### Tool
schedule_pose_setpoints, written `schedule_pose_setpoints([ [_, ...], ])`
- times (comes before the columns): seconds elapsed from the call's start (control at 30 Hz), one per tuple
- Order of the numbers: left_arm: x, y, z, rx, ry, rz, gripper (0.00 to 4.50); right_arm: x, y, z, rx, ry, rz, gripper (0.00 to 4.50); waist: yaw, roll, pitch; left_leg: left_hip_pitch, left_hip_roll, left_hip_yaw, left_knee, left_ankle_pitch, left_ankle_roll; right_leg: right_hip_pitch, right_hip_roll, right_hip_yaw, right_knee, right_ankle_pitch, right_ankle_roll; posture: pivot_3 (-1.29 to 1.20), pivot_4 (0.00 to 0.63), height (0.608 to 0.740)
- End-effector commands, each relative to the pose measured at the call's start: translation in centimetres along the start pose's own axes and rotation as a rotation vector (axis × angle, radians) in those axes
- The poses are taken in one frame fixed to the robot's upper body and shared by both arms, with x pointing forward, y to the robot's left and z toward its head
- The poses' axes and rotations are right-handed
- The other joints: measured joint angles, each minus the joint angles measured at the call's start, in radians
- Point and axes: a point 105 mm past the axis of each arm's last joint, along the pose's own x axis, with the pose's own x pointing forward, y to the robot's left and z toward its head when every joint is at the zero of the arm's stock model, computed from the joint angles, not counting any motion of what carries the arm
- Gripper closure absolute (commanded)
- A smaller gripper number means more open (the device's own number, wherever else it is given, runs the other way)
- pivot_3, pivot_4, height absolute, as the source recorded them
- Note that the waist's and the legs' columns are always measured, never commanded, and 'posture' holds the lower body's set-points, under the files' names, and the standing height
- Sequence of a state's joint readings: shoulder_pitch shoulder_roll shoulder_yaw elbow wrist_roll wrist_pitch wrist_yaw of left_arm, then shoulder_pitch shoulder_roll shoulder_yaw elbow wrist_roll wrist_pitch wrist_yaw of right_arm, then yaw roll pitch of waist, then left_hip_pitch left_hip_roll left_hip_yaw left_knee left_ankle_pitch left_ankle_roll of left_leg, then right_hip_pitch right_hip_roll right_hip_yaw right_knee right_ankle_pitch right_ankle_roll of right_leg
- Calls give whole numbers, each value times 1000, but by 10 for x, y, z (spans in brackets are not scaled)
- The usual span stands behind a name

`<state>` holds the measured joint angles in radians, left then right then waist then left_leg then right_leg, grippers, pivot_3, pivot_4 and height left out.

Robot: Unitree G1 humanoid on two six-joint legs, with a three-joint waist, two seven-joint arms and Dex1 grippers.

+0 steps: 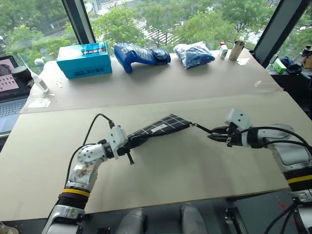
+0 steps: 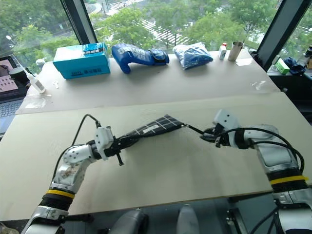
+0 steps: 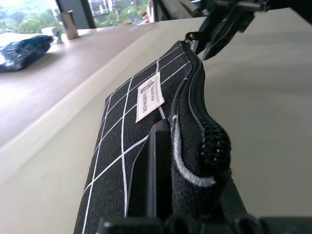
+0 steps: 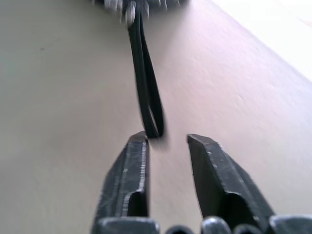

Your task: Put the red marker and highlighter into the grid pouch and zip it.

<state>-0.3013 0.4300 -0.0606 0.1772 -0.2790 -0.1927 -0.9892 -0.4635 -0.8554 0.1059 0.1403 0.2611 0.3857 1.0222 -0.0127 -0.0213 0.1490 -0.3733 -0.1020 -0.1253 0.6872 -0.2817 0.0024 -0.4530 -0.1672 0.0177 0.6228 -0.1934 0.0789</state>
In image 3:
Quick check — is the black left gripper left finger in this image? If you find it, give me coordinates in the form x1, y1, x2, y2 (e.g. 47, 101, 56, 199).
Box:
126, 120, 175, 220

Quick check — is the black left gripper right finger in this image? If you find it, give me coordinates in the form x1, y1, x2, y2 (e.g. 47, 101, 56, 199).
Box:
220, 175, 248, 220

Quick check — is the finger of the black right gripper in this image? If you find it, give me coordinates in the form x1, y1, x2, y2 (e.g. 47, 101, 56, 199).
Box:
195, 9, 229, 54
201, 11, 256, 61

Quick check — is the black grid-pattern zipper pouch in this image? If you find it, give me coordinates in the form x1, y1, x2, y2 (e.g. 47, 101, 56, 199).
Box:
73, 30, 232, 234

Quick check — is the silver metal cup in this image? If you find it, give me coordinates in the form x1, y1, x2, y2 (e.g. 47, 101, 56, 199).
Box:
55, 10, 78, 40

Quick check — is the small white object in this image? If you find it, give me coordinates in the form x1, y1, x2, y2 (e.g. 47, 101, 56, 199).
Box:
40, 26, 63, 45

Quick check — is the blue plastic bag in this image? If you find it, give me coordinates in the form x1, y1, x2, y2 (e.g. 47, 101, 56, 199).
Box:
0, 34, 53, 73

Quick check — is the dark window frame pillar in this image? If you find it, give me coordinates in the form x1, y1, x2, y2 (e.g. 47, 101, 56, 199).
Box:
56, 0, 96, 30

